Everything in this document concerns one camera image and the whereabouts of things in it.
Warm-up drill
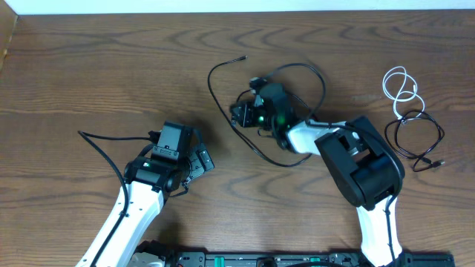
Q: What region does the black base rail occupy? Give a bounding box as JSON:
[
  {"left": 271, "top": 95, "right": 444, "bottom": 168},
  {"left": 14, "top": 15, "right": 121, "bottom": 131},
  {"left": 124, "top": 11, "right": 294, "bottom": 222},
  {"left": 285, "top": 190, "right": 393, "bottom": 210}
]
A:
[{"left": 133, "top": 240, "right": 456, "bottom": 267}]

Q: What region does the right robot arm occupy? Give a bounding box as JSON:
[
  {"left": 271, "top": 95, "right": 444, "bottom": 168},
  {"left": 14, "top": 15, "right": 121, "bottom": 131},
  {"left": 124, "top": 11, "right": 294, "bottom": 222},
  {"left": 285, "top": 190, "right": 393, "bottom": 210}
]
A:
[{"left": 229, "top": 77, "right": 404, "bottom": 266}]

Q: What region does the green clamp handle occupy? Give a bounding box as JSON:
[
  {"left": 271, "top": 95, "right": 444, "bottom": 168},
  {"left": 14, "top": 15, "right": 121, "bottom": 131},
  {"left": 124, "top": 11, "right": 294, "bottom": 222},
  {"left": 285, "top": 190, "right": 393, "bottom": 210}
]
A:
[{"left": 214, "top": 257, "right": 226, "bottom": 267}]

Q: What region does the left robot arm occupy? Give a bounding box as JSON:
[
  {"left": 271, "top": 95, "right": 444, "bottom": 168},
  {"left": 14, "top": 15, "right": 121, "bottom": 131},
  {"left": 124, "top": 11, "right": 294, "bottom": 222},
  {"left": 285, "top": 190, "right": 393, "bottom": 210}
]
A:
[{"left": 78, "top": 122, "right": 214, "bottom": 266}]

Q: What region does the cardboard panel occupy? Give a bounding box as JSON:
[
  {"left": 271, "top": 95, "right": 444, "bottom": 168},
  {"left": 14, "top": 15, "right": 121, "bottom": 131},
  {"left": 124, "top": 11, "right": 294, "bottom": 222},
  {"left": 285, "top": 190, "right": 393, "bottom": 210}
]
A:
[{"left": 0, "top": 0, "right": 18, "bottom": 69}]

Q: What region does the black usb cable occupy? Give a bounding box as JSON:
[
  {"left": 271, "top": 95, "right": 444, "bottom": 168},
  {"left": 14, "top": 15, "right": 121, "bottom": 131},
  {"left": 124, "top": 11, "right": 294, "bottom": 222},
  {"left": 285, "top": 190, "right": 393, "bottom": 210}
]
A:
[
  {"left": 206, "top": 55, "right": 315, "bottom": 168},
  {"left": 384, "top": 109, "right": 446, "bottom": 173}
]

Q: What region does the white usb cable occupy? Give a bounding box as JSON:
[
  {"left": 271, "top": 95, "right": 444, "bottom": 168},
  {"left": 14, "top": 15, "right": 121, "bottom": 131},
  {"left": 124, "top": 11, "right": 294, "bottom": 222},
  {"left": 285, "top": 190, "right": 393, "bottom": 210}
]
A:
[{"left": 381, "top": 65, "right": 426, "bottom": 120}]

